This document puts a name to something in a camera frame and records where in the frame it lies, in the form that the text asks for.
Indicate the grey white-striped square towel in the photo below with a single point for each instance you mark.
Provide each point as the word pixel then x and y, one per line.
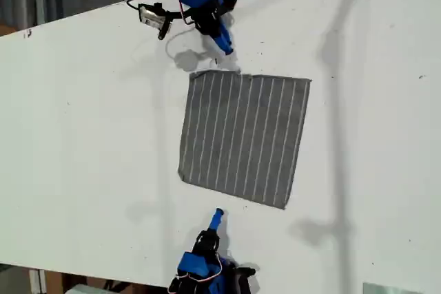
pixel 241 135

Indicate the white container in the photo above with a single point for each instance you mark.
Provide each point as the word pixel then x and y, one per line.
pixel 84 289

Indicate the white table leg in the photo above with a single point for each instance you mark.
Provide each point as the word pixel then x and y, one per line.
pixel 37 282

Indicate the gripper camera stalk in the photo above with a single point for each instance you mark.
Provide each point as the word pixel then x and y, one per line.
pixel 177 16

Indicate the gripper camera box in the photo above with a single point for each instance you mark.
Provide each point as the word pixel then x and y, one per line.
pixel 151 16
pixel 246 270

